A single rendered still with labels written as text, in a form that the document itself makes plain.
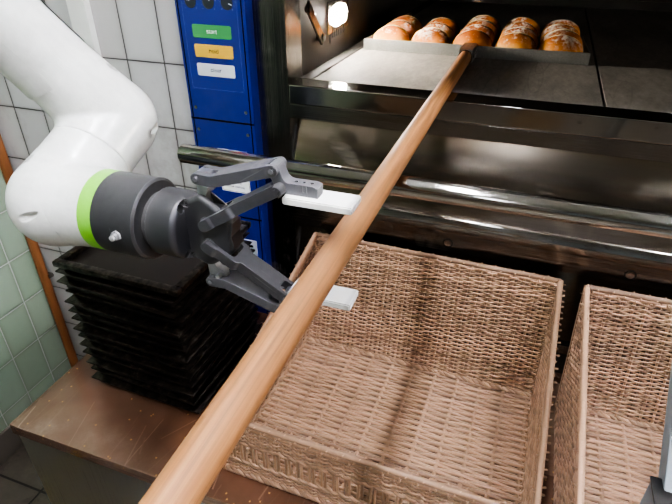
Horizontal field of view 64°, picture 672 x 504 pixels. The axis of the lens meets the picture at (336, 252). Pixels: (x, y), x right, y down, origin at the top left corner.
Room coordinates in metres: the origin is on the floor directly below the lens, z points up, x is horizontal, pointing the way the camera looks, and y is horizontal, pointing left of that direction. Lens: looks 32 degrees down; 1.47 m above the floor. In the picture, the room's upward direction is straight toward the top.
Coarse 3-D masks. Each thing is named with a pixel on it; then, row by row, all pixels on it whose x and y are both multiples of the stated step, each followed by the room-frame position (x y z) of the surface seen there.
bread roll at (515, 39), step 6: (504, 36) 1.39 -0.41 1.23; (510, 36) 1.38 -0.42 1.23; (516, 36) 1.37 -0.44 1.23; (522, 36) 1.37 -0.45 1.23; (528, 36) 1.37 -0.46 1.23; (498, 42) 1.39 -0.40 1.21; (504, 42) 1.38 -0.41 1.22; (510, 42) 1.37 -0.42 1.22; (516, 42) 1.36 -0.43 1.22; (522, 42) 1.36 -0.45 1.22; (528, 42) 1.36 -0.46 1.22; (534, 42) 1.36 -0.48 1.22; (522, 48) 1.35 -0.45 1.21; (528, 48) 1.35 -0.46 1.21; (534, 48) 1.36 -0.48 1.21
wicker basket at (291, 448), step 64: (384, 256) 1.01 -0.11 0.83; (320, 320) 1.02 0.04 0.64; (384, 320) 0.97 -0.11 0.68; (448, 320) 0.93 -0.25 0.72; (512, 320) 0.89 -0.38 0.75; (320, 384) 0.86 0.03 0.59; (384, 384) 0.86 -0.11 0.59; (448, 384) 0.86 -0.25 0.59; (512, 384) 0.84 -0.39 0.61; (256, 448) 0.62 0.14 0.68; (320, 448) 0.58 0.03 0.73; (384, 448) 0.69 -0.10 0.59; (448, 448) 0.69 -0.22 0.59; (512, 448) 0.69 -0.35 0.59
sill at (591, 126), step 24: (312, 96) 1.11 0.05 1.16; (336, 96) 1.09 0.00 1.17; (360, 96) 1.07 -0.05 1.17; (384, 96) 1.06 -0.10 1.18; (408, 96) 1.04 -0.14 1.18; (456, 96) 1.04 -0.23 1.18; (480, 96) 1.04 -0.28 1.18; (456, 120) 1.01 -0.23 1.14; (480, 120) 0.99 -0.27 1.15; (504, 120) 0.98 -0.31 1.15; (528, 120) 0.96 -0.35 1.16; (552, 120) 0.95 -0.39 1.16; (576, 120) 0.93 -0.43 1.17; (600, 120) 0.92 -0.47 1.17; (624, 120) 0.91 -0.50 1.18; (648, 120) 0.90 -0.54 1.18
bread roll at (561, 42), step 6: (552, 36) 1.36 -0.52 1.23; (558, 36) 1.35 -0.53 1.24; (564, 36) 1.34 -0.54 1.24; (570, 36) 1.35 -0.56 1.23; (546, 42) 1.35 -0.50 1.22; (552, 42) 1.34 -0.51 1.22; (558, 42) 1.34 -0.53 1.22; (564, 42) 1.33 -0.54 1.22; (570, 42) 1.33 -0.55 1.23; (576, 42) 1.33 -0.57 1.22; (540, 48) 1.36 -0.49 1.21; (546, 48) 1.34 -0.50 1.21; (552, 48) 1.33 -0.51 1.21; (558, 48) 1.33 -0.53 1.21; (564, 48) 1.32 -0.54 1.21; (570, 48) 1.32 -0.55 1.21; (576, 48) 1.32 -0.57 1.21; (582, 48) 1.33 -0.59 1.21
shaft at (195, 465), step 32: (448, 96) 1.00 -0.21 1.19; (416, 128) 0.78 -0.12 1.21; (384, 160) 0.66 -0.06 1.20; (384, 192) 0.57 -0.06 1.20; (352, 224) 0.48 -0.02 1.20; (320, 256) 0.42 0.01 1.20; (320, 288) 0.38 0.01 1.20; (288, 320) 0.33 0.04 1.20; (256, 352) 0.29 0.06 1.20; (288, 352) 0.31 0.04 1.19; (224, 384) 0.27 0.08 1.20; (256, 384) 0.27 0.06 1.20; (224, 416) 0.24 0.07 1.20; (192, 448) 0.21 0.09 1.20; (224, 448) 0.22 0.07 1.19; (160, 480) 0.19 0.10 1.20; (192, 480) 0.19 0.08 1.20
